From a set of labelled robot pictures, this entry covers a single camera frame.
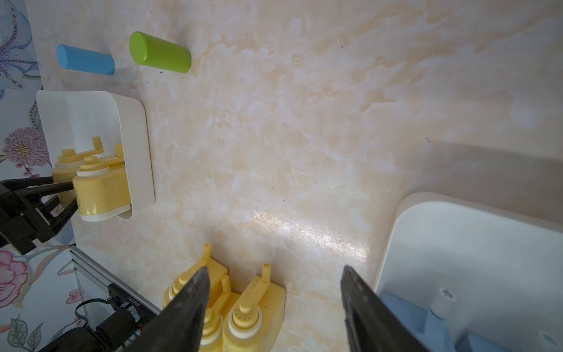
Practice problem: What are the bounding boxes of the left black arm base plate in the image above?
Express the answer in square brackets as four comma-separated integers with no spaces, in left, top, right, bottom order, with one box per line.
[74,283,161,348]

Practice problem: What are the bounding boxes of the white storage tray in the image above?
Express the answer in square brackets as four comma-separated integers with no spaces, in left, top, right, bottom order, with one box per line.
[36,90,155,221]
[373,192,562,351]

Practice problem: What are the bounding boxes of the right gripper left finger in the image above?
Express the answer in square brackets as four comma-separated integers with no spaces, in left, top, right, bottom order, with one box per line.
[126,267,211,352]

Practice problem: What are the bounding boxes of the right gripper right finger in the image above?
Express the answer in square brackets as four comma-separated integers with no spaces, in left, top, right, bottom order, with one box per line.
[340,265,427,352]

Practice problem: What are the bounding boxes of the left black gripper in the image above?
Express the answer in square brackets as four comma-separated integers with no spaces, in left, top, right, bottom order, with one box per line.
[1,177,77,255]

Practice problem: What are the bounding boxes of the left white storage tray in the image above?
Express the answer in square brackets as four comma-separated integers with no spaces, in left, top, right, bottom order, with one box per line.
[36,90,155,221]

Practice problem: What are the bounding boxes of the small blue cylinder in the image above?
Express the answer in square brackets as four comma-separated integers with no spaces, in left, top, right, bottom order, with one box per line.
[56,44,114,76]

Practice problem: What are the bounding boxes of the aluminium mounting rail frame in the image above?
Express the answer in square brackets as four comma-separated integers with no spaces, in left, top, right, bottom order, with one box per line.
[70,245,161,328]

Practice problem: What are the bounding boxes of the small green cylinder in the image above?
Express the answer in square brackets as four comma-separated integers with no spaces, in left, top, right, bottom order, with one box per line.
[129,32,191,73]

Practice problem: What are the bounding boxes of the right white storage tray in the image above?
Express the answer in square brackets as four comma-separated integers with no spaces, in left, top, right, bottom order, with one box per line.
[373,192,562,351]

